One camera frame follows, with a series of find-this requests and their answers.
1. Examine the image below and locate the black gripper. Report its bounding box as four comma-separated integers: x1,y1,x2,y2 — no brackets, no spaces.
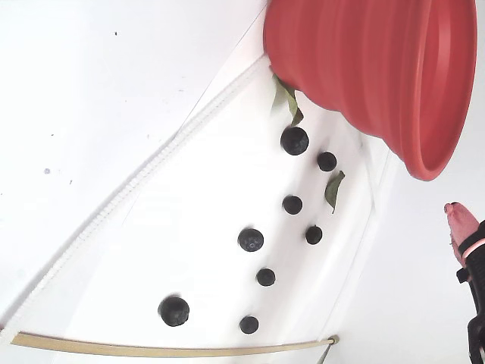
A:
443,202,485,364

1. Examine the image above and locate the small dark blueberry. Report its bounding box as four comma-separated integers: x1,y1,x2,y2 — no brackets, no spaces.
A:
255,267,277,287
281,194,304,216
238,315,260,335
316,151,338,173

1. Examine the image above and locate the red collapsible silicone cup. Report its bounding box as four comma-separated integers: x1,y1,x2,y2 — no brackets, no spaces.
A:
263,0,477,182

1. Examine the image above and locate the flat pointed green leaf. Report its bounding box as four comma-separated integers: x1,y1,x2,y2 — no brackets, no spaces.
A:
324,169,346,215

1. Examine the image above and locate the small blueberry with stem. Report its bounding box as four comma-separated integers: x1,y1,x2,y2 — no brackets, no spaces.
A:
304,224,324,246

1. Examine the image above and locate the large dark blueberry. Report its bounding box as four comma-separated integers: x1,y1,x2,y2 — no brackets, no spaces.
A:
280,126,310,156
157,295,191,328

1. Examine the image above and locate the medium dark blueberry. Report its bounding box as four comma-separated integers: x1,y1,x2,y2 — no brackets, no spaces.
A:
236,227,265,253

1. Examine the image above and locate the white sheet mat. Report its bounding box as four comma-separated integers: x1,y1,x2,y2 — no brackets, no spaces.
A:
0,56,397,364

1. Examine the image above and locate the thin wooden strip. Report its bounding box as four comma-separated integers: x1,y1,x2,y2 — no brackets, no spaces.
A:
10,330,340,358

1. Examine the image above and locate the white braided cord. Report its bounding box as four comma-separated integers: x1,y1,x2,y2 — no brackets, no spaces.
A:
0,60,268,344

